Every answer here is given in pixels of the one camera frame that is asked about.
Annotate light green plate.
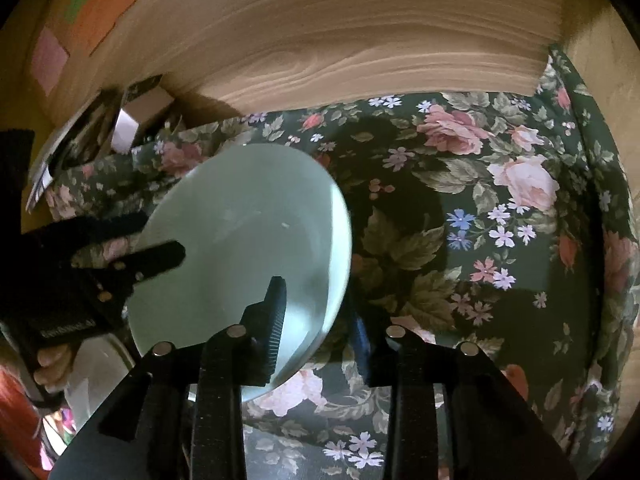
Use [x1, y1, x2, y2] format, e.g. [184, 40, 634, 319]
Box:
[127, 143, 353, 402]

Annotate stack of papers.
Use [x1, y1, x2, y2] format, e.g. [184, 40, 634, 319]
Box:
[26, 87, 122, 211]

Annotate large white plate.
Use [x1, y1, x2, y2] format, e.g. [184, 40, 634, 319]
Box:
[64, 332, 145, 435]

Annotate small white box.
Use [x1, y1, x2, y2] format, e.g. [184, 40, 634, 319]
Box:
[111, 74, 175, 154]

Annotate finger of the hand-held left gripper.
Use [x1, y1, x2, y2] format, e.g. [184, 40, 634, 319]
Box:
[70, 240, 187, 311]
[25, 209, 151, 257]

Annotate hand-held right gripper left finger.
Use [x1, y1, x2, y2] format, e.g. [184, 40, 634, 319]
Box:
[50, 276, 288, 480]

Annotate dark floral tablecloth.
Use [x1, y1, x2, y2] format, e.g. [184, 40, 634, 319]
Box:
[45, 42, 638, 480]

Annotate pink paper sheet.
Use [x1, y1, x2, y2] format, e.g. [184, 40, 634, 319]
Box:
[31, 27, 69, 97]

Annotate person's left hand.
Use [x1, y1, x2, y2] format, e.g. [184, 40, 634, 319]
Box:
[36, 344, 77, 392]

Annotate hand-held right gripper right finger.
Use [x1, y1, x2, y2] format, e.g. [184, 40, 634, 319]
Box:
[350, 305, 576, 480]

